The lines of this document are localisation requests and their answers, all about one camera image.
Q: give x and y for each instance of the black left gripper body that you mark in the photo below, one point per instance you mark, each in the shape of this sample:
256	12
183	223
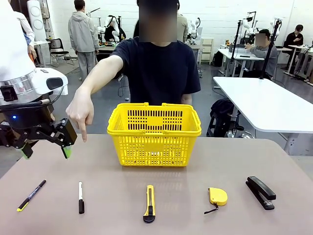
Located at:
27	117

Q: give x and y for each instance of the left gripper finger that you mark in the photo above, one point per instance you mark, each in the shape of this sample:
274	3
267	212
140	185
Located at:
23	148
64	133

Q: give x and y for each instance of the yellow tape measure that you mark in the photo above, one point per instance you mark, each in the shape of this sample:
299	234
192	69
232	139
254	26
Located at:
218	195

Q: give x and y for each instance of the black stapler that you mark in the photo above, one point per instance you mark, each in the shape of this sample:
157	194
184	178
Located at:
260	192

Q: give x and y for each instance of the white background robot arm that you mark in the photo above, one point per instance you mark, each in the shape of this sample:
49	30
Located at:
193	27
110	24
247	27

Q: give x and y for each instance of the person's left forearm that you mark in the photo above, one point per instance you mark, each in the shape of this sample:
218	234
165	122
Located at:
187	99

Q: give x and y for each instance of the person's right forearm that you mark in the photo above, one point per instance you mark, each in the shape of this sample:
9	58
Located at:
102	71

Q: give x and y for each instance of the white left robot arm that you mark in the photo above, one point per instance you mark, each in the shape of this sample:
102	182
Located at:
17	61

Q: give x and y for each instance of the person in white shirt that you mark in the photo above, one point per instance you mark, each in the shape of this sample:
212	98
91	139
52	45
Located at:
29	29

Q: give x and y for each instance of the yellow plastic shopping basket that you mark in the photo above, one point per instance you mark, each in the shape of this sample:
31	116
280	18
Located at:
154	147

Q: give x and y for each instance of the person in grey hoodie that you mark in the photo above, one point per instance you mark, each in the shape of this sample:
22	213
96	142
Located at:
82	29

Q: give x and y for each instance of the person in black t-shirt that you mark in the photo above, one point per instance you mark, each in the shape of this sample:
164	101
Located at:
159	73

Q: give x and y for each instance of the person in beige jacket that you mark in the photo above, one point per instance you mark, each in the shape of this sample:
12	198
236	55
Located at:
183	27

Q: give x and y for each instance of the seated person in grey sweater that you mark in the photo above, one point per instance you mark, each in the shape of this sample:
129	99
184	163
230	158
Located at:
264	56

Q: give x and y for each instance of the seated person in black top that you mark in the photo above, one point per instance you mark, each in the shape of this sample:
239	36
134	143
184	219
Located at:
294	38

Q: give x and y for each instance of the person's right hand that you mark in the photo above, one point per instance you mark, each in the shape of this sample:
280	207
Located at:
82	110

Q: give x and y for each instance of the black highlighter pen yellow cap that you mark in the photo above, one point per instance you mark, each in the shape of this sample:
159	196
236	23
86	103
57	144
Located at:
31	195

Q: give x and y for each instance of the white marker black cap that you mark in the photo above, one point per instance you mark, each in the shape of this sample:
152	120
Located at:
81	195

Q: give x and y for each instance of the black office chair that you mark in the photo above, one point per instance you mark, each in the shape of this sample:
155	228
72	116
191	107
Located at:
58	49

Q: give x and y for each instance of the yellow black utility knife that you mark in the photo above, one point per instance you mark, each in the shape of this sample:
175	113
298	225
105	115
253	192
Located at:
149	195

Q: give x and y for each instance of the white standing air conditioner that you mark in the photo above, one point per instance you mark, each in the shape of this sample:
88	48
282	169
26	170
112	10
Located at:
36	12

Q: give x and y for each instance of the black backpack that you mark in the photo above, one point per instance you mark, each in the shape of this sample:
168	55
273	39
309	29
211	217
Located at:
220	107

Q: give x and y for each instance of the white drawer cabinet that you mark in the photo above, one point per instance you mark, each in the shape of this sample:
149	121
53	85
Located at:
206	49

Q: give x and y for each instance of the small white desk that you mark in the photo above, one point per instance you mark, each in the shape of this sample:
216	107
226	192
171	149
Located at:
234	55

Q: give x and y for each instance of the large white table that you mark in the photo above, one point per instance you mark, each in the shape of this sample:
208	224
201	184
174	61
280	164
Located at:
269	105

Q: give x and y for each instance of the black tripod pole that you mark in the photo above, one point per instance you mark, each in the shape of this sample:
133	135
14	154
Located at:
270	49

